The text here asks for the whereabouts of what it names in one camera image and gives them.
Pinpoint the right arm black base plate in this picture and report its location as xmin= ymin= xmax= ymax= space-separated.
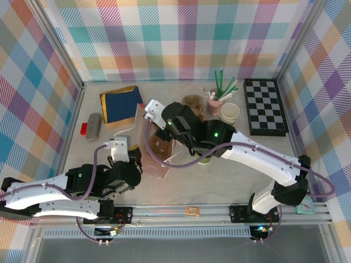
xmin=228 ymin=203 xmax=281 ymax=224

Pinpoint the small controller board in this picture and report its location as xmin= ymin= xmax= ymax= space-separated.
xmin=249 ymin=224 xmax=273 ymax=242
xmin=94 ymin=226 xmax=123 ymax=238

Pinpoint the pink holder cup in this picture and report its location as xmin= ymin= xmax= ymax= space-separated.
xmin=206 ymin=88 xmax=224 ymax=116

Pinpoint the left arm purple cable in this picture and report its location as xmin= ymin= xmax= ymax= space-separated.
xmin=0 ymin=145 xmax=109 ymax=244

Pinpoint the stack of cardboard cup carriers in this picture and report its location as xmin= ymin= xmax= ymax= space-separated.
xmin=183 ymin=94 xmax=206 ymax=121

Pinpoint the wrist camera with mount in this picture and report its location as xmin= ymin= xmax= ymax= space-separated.
xmin=143 ymin=99 xmax=167 ymax=131
xmin=103 ymin=135 xmax=131 ymax=163

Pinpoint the grey oblong case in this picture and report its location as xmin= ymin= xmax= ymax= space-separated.
xmin=85 ymin=112 xmax=103 ymax=142

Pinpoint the stack of green paper cups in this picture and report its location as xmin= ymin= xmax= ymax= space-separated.
xmin=219 ymin=102 xmax=241 ymax=127

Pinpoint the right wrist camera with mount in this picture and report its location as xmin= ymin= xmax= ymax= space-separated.
xmin=143 ymin=99 xmax=167 ymax=131

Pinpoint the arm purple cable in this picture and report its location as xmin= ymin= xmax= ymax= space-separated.
xmin=144 ymin=117 xmax=336 ymax=244
xmin=0 ymin=145 xmax=109 ymax=244

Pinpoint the red white paper bag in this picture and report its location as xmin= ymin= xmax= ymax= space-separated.
xmin=113 ymin=102 xmax=182 ymax=181

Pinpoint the aluminium frame post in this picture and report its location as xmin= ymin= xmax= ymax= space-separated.
xmin=26 ymin=0 xmax=86 ymax=88
xmin=276 ymin=0 xmax=329 ymax=83

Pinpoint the black grey chessboard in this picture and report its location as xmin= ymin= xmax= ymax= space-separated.
xmin=242 ymin=78 xmax=290 ymax=138

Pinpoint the teal alarm clock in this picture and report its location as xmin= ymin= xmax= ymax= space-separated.
xmin=296 ymin=198 xmax=316 ymax=215

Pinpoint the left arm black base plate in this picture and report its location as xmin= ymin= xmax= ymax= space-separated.
xmin=83 ymin=206 xmax=134 ymax=226

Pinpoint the blue paper napkin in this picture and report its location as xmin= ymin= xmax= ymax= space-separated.
xmin=105 ymin=87 xmax=143 ymax=123

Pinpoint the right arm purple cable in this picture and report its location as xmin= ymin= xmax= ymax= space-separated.
xmin=144 ymin=117 xmax=336 ymax=244

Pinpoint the grey slotted cable duct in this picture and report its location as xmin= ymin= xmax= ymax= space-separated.
xmin=43 ymin=228 xmax=252 ymax=239

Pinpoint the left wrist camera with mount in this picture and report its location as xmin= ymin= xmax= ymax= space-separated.
xmin=103 ymin=135 xmax=131 ymax=163

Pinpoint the aluminium mounting rail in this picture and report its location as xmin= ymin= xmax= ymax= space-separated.
xmin=29 ymin=202 xmax=335 ymax=228

